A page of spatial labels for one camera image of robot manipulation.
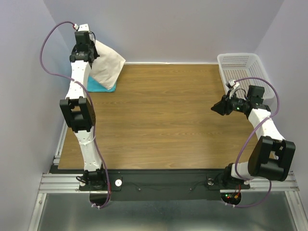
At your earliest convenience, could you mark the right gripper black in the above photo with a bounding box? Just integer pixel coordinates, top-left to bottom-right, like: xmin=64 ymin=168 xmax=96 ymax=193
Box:
xmin=210 ymin=90 xmax=249 ymax=116

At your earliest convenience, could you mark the white t shirt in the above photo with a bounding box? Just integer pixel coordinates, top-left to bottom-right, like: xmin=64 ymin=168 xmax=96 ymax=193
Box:
xmin=90 ymin=40 xmax=126 ymax=89

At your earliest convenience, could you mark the white plastic basket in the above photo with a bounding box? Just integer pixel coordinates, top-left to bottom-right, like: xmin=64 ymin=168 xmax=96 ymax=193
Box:
xmin=217 ymin=53 xmax=275 ymax=100

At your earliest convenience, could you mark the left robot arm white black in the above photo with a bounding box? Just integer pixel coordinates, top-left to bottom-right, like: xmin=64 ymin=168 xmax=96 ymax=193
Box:
xmin=60 ymin=28 xmax=107 ymax=190

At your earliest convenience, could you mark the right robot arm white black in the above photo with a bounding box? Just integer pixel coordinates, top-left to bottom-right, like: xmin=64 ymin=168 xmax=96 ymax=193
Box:
xmin=211 ymin=84 xmax=295 ymax=188

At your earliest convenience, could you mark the folded blue t shirt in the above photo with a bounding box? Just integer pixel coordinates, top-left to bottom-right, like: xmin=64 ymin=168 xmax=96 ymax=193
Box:
xmin=87 ymin=76 xmax=116 ymax=92

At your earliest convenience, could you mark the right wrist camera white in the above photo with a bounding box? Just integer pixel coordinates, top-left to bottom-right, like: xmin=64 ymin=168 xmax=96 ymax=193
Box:
xmin=226 ymin=80 xmax=240 ymax=99

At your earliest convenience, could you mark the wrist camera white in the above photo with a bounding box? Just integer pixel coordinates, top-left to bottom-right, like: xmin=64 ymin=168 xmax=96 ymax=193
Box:
xmin=73 ymin=24 xmax=90 ymax=32
xmin=226 ymin=80 xmax=240 ymax=99

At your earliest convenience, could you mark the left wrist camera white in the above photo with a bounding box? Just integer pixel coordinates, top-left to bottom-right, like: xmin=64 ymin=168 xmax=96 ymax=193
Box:
xmin=73 ymin=24 xmax=90 ymax=32

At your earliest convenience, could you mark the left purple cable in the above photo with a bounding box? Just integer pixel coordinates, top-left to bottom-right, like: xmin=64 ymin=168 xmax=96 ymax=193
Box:
xmin=39 ymin=21 xmax=112 ymax=210

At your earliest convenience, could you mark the purple cable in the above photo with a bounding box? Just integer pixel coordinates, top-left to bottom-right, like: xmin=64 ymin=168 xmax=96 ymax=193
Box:
xmin=39 ymin=21 xmax=112 ymax=210
xmin=227 ymin=77 xmax=280 ymax=208

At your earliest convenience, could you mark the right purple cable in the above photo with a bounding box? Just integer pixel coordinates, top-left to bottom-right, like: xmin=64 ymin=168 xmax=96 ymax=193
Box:
xmin=227 ymin=77 xmax=280 ymax=208

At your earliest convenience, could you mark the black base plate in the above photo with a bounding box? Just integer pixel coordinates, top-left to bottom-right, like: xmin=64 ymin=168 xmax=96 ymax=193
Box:
xmin=76 ymin=169 xmax=250 ymax=201

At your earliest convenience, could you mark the aluminium frame rail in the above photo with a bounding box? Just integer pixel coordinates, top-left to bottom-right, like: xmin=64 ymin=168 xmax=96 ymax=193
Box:
xmin=38 ymin=118 xmax=82 ymax=194

